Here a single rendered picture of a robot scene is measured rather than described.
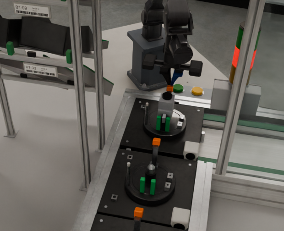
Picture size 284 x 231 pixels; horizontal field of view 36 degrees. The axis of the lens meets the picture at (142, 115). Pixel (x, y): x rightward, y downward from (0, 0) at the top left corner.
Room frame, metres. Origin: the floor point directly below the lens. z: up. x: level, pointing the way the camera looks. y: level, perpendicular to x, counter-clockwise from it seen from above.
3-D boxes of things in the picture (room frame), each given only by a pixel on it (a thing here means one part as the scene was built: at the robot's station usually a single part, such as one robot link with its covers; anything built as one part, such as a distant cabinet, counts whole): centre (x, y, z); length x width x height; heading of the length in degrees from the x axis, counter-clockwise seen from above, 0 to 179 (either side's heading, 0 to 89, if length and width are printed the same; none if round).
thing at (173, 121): (1.05, -0.07, 0.98); 0.14 x 0.14 x 0.02
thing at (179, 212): (0.79, -0.03, 1.01); 0.24 x 0.24 x 0.13; 80
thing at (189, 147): (0.93, -0.15, 0.97); 0.05 x 0.05 x 0.04; 80
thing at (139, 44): (1.45, -0.03, 0.96); 0.15 x 0.15 x 0.20; 29
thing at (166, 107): (1.04, -0.07, 1.06); 0.08 x 0.04 x 0.07; 171
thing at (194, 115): (1.05, -0.07, 0.96); 0.24 x 0.24 x 0.02; 80
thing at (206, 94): (1.24, -0.19, 0.93); 0.21 x 0.07 x 0.06; 80
